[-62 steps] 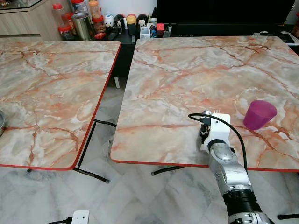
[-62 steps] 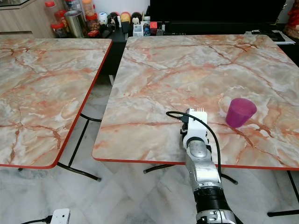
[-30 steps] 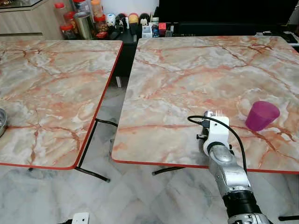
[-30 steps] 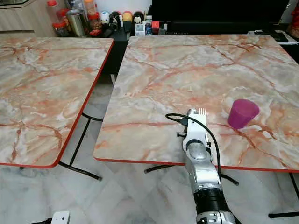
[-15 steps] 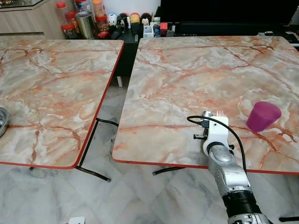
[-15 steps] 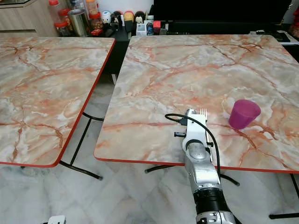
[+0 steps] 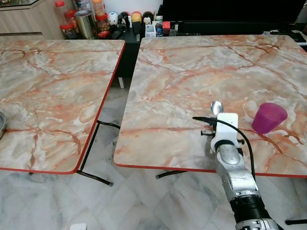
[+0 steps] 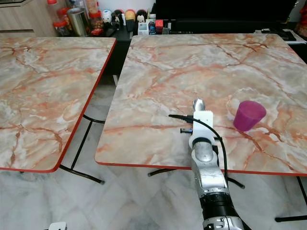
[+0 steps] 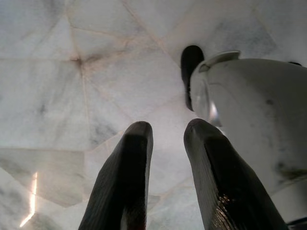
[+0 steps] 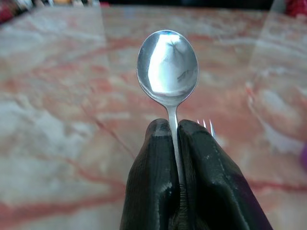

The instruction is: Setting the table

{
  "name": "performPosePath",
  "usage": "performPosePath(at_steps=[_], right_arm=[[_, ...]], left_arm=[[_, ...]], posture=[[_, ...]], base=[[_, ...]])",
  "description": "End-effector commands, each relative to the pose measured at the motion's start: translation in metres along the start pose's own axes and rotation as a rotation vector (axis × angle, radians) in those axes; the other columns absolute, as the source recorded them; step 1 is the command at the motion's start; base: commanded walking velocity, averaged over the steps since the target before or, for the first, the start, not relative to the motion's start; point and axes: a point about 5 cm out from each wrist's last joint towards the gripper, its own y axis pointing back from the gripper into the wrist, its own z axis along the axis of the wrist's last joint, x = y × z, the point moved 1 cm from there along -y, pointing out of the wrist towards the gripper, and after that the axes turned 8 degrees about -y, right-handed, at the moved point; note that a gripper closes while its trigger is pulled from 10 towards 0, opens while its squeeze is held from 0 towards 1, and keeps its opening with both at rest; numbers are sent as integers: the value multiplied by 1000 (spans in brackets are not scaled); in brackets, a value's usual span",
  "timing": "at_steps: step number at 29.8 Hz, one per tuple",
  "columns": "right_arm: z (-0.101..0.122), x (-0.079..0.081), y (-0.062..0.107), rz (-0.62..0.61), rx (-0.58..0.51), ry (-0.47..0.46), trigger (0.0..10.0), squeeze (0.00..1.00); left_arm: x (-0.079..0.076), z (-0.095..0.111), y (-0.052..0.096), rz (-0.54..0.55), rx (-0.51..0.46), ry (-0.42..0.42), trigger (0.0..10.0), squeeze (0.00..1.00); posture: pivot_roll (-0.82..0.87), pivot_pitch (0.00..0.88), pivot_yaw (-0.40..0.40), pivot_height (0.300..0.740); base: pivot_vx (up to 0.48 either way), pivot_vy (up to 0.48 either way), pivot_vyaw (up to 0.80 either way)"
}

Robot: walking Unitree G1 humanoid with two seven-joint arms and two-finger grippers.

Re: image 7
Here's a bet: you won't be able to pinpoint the silver metal spoon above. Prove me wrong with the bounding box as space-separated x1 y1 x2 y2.
211 100 225 116

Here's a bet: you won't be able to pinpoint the purple plastic cup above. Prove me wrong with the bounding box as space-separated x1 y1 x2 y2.
251 102 288 135

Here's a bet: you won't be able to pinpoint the small white box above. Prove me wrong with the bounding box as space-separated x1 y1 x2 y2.
145 24 157 38

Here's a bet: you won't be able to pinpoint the black television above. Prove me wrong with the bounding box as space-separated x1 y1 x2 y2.
162 0 307 23

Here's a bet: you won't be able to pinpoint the dark brown figurine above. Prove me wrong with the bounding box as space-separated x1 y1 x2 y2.
143 11 154 25

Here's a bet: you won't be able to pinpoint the yellow figurine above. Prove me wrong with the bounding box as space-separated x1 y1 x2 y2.
131 11 143 25

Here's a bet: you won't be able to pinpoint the black figurine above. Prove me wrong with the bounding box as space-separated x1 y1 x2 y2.
118 11 130 30

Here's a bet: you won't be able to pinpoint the white figurine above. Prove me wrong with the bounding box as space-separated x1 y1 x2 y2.
108 11 119 27

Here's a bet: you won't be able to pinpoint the red-lid jar brown contents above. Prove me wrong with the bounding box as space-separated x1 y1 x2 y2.
95 13 110 34

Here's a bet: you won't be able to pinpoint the steel canister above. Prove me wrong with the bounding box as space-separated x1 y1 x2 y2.
74 10 98 40

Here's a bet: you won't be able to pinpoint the clear jar orange contents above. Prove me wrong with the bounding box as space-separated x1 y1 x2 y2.
91 0 107 17

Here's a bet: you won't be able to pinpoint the short red-lid plastic jar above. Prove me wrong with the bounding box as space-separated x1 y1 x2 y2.
60 22 78 40

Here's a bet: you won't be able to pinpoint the tall red-lid plastic jar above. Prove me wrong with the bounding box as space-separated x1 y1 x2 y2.
54 0 68 25

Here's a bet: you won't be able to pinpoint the steel bowl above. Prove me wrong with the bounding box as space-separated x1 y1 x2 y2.
0 111 7 140

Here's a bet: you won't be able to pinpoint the light wooden cabinet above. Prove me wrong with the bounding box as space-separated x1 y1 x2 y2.
0 0 61 40

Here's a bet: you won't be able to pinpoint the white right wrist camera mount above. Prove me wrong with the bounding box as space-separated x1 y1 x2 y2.
212 113 239 153

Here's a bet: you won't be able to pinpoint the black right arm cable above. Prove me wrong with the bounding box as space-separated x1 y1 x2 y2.
192 116 257 181

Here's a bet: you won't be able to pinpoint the black metal table leg frame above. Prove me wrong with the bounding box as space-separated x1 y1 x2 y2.
155 170 189 179
76 120 121 187

